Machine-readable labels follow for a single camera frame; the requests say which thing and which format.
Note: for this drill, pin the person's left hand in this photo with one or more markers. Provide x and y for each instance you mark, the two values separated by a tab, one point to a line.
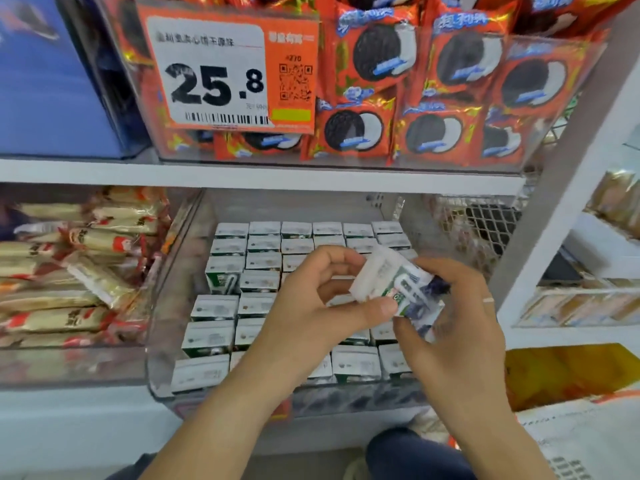
305	325

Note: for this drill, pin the person's right hand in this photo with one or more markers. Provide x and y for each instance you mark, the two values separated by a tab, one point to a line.
455	345

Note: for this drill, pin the rows of white juice cartons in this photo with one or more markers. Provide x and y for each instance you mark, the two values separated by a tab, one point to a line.
230	295

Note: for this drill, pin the blueberry juice carton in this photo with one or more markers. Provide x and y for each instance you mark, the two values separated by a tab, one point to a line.
400	285

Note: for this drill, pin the person's blue jeans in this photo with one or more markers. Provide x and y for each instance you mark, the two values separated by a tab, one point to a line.
415	457

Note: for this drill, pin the person's right white shoe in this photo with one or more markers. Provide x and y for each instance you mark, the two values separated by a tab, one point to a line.
358	471

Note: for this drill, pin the small orange price tag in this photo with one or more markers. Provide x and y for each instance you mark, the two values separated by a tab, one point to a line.
282	407

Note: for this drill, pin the yellow orange snack packet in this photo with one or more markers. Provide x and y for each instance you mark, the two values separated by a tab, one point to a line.
570	375

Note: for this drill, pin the clear plastic display bin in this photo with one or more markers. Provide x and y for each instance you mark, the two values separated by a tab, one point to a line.
70	365
165	350

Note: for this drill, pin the white flat box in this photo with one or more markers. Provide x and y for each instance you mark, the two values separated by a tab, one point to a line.
610	245

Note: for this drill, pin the pile of yellow wafer bars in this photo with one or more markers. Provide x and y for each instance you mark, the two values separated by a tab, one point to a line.
75	275

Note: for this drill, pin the large white orange price tag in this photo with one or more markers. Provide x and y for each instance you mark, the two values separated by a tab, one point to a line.
215	80

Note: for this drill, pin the stack of red cookie packets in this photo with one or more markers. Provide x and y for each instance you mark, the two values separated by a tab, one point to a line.
470	80

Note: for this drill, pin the blue cardboard display box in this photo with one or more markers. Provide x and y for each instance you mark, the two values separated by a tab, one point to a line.
55	85

